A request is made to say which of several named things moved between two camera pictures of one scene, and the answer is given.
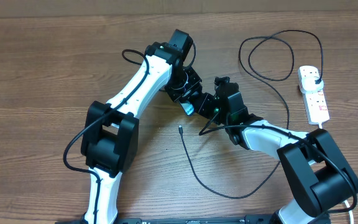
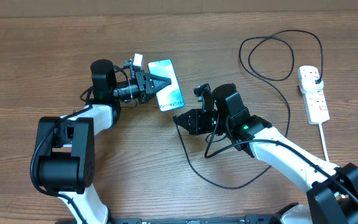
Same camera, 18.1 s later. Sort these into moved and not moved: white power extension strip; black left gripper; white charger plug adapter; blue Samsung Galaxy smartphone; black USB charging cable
Moved: black USB charging cable; black left gripper; blue Samsung Galaxy smartphone
Not moved: white charger plug adapter; white power extension strip
